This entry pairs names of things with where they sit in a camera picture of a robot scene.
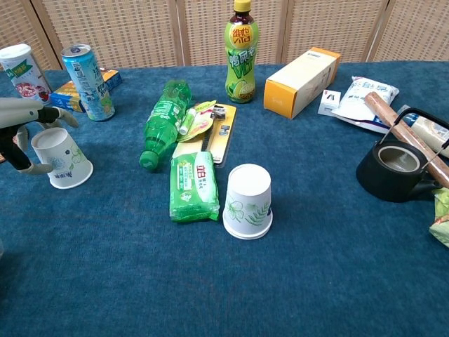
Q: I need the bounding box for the beige mayonnaise squeeze bottle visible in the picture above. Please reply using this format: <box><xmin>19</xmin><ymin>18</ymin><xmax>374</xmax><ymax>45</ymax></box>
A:
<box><xmin>403</xmin><ymin>105</ymin><xmax>449</xmax><ymax>159</ymax></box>

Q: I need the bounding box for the green plastic soda bottle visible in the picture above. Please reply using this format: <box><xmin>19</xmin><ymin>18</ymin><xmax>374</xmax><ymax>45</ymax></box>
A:
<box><xmin>138</xmin><ymin>79</ymin><xmax>194</xmax><ymax>173</ymax></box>

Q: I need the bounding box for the yellow razor blister pack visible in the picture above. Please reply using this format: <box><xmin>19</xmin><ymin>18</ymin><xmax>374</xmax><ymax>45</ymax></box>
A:
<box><xmin>171</xmin><ymin>101</ymin><xmax>238</xmax><ymax>166</ymax></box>

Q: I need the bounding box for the lemon tea bottle yellow cap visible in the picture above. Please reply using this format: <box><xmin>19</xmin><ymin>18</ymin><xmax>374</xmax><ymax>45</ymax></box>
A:
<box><xmin>224</xmin><ymin>0</ymin><xmax>257</xmax><ymax>105</ymax></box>

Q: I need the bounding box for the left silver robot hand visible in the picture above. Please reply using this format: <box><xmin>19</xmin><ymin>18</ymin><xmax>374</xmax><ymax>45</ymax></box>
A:
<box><xmin>0</xmin><ymin>97</ymin><xmax>80</xmax><ymax>176</ymax></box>

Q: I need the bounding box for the lip balm blister pack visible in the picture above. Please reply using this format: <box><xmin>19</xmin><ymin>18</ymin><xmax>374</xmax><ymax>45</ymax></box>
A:
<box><xmin>178</xmin><ymin>100</ymin><xmax>217</xmax><ymax>143</ymax></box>

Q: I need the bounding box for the white salt bag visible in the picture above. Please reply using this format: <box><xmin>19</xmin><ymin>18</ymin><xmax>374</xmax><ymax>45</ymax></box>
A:
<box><xmin>331</xmin><ymin>75</ymin><xmax>401</xmax><ymax>135</ymax></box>

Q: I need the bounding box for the brown wooden stick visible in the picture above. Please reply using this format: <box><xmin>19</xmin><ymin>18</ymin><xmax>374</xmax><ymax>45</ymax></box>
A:
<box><xmin>363</xmin><ymin>91</ymin><xmax>449</xmax><ymax>190</ymax></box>

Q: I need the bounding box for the white paper cup green print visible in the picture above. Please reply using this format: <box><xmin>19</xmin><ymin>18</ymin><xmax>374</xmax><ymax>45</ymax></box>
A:
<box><xmin>222</xmin><ymin>163</ymin><xmax>274</xmax><ymax>237</ymax></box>
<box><xmin>223</xmin><ymin>224</ymin><xmax>274</xmax><ymax>241</ymax></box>
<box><xmin>30</xmin><ymin>126</ymin><xmax>95</xmax><ymax>190</ymax></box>

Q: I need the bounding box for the light blue beverage can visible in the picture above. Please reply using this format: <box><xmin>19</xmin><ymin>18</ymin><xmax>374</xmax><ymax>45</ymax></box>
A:
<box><xmin>61</xmin><ymin>44</ymin><xmax>116</xmax><ymax>123</ymax></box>

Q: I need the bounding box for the green wet wipes pack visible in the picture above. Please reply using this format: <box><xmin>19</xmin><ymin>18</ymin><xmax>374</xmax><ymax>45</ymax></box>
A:
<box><xmin>169</xmin><ymin>150</ymin><xmax>221</xmax><ymax>223</ymax></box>

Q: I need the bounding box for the long orange and cream box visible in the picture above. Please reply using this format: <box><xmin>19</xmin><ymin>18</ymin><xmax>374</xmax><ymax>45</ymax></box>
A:
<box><xmin>263</xmin><ymin>46</ymin><xmax>342</xmax><ymax>120</ymax></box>

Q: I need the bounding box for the yellow-green snack packet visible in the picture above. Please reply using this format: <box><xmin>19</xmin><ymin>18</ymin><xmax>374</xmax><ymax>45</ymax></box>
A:
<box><xmin>429</xmin><ymin>187</ymin><xmax>449</xmax><ymax>249</ymax></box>

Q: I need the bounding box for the orange and blue carton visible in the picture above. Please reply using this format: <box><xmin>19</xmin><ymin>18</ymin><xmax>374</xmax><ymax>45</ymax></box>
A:
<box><xmin>50</xmin><ymin>68</ymin><xmax>123</xmax><ymax>113</ymax></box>

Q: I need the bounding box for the bamboo folding screen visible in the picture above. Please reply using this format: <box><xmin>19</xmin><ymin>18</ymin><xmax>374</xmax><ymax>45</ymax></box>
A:
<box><xmin>0</xmin><ymin>0</ymin><xmax>449</xmax><ymax>71</ymax></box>

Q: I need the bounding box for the black tape roll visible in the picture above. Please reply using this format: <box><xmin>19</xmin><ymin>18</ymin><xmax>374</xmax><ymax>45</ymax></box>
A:
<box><xmin>356</xmin><ymin>107</ymin><xmax>449</xmax><ymax>204</ymax></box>

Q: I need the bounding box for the small white box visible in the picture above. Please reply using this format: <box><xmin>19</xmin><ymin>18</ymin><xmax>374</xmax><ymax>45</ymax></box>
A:
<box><xmin>317</xmin><ymin>88</ymin><xmax>342</xmax><ymax>117</ymax></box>

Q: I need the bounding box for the white lidded snack canister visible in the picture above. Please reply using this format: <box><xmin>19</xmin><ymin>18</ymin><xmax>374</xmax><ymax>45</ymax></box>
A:
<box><xmin>0</xmin><ymin>43</ymin><xmax>53</xmax><ymax>106</ymax></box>

